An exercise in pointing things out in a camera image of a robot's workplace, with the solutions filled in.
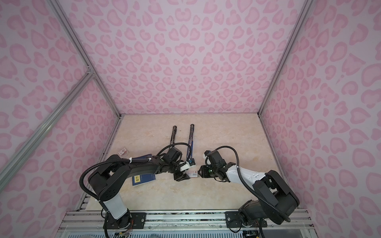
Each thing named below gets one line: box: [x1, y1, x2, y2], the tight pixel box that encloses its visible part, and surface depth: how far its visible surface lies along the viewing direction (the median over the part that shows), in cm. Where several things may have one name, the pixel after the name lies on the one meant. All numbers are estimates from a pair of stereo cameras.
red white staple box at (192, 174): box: [186, 170, 198, 178], surface depth 90 cm
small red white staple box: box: [117, 147, 127, 156], surface depth 99 cm
